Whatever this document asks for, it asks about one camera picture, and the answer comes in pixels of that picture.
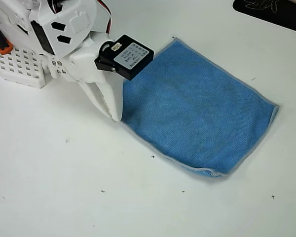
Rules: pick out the black mat with line drawing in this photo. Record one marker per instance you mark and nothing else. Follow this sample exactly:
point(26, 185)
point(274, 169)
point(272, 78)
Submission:
point(273, 14)

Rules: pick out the black camera module with label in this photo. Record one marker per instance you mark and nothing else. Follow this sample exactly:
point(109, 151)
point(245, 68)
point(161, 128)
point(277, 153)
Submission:
point(128, 58)

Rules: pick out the white perforated arm base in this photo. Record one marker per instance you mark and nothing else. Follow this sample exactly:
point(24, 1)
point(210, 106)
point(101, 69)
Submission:
point(19, 69)

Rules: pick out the blue microfibre cloth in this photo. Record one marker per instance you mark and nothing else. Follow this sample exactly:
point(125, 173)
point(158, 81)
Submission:
point(192, 111)

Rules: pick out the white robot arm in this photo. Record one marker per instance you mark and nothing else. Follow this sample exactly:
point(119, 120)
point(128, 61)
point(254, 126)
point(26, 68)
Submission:
point(14, 22)

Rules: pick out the orange and black clamp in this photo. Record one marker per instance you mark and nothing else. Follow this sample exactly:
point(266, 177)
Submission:
point(0, 40)

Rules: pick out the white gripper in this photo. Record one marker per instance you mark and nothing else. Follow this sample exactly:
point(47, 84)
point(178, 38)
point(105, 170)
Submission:
point(82, 64)

